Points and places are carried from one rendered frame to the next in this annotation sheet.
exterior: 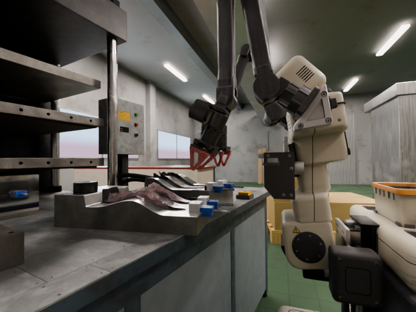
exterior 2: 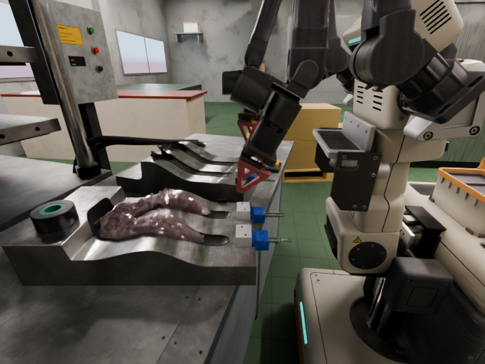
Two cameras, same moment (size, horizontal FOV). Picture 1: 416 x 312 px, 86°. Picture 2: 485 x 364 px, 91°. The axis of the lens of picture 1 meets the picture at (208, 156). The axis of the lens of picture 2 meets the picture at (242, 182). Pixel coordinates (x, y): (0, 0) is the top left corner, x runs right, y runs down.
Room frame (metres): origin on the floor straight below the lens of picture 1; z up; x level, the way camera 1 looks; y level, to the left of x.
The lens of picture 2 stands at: (0.29, 0.14, 1.22)
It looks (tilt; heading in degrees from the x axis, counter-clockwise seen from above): 25 degrees down; 348
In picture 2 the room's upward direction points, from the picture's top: straight up
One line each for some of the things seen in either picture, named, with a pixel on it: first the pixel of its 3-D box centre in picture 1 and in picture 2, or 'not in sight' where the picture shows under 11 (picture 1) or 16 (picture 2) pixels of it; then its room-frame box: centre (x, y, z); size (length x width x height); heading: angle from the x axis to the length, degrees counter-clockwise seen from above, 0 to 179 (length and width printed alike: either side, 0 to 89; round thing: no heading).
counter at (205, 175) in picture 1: (145, 189); (118, 123); (4.32, 1.23, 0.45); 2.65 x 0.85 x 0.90; 72
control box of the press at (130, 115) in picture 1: (122, 197); (101, 162); (1.71, 0.66, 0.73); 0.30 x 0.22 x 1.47; 151
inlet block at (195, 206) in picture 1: (210, 210); (263, 240); (0.73, -0.01, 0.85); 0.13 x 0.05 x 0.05; 78
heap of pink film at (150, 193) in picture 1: (142, 193); (154, 212); (0.83, 0.25, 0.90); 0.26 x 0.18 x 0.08; 78
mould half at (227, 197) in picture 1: (179, 189); (191, 168); (1.18, 0.15, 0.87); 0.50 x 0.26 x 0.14; 61
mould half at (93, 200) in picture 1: (140, 205); (155, 228); (0.83, 0.25, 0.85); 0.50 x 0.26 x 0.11; 78
